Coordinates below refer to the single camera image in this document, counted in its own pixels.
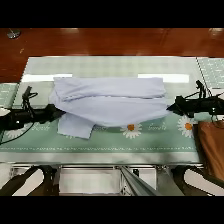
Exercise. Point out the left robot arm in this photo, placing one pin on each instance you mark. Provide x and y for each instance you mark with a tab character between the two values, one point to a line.
20	118

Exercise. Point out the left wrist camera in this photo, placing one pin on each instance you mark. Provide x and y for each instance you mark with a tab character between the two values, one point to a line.
28	96

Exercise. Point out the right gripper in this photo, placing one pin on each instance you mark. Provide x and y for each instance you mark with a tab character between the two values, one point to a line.
181	105

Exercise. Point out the light blue shirt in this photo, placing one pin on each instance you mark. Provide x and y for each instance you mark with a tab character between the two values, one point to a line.
110	100

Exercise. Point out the brown garment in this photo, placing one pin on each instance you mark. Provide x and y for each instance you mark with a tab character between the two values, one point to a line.
213	146

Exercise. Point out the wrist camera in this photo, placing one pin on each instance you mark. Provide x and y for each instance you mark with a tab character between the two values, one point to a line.
201	88
28	96

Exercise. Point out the silver frame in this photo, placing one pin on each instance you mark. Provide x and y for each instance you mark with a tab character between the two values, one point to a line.
110	176

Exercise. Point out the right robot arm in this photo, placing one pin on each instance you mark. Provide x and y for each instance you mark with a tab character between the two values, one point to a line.
208	105

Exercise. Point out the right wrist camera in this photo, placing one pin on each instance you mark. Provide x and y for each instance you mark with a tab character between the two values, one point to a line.
201	88

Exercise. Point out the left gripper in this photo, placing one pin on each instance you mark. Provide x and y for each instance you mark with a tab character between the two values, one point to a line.
53	113

